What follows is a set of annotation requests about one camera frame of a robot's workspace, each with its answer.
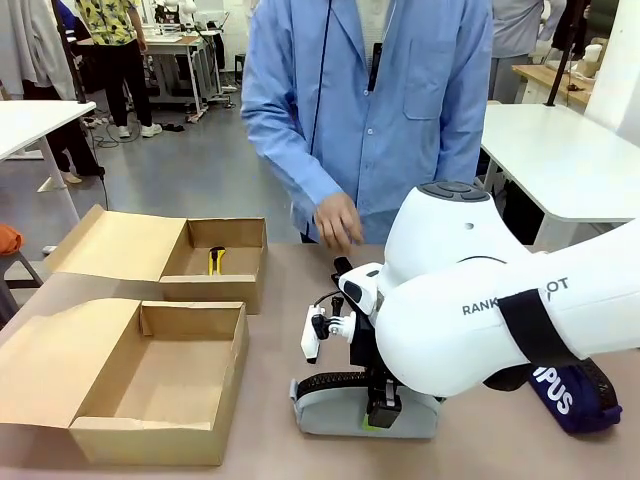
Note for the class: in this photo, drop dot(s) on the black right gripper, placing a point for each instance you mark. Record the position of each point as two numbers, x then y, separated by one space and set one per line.
362 350

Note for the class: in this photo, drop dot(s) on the grey zip pouch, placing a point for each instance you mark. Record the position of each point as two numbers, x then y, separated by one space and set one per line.
330 420

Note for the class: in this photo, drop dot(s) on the person's blue-sleeved left forearm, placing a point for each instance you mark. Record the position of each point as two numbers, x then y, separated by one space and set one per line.
460 145

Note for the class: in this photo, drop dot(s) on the person's blue-sleeved right forearm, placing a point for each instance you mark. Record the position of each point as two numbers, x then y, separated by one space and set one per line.
295 160

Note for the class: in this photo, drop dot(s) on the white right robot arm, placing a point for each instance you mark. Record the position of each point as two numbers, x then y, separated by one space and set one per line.
450 325

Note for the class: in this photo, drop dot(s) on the larger cardboard box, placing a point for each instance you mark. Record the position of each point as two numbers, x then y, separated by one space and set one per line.
165 375

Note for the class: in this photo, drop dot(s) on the smaller cardboard box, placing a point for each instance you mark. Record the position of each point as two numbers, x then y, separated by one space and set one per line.
125 245

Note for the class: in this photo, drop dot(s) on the person's right hand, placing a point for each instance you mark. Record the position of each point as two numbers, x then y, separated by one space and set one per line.
340 220

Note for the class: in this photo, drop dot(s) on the navy blue zip pouch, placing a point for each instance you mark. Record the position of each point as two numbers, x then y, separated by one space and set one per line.
575 410

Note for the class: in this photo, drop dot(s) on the yellow utility knife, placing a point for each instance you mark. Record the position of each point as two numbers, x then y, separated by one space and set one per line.
216 262

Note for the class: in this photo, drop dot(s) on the person in blue lab coat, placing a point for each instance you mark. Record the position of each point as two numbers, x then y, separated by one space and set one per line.
400 150

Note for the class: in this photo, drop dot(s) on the large white table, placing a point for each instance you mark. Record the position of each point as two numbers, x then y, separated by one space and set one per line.
550 160

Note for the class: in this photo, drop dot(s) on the white power strip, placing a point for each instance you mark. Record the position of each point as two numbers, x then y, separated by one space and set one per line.
50 248

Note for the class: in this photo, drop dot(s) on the person in grey shirt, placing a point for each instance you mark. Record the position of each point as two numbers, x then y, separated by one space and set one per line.
515 30

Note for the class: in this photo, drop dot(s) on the person in dark trousers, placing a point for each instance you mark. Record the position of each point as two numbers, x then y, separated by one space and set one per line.
75 145

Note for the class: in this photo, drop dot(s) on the orange cloth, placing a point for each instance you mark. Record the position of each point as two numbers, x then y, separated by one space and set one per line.
9 239

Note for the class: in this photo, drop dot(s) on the white workshop bench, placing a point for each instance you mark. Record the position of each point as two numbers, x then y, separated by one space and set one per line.
175 47

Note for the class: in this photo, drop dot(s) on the person in yellow floral shirt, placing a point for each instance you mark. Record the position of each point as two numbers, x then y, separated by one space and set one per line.
120 65

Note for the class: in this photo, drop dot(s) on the white table with slanted leg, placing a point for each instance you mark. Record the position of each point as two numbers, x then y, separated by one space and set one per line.
30 125

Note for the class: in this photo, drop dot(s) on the hanging grey garment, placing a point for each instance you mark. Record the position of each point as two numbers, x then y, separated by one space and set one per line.
30 40

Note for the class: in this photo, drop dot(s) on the white wrist camera with mount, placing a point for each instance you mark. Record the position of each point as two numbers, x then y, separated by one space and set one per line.
311 335

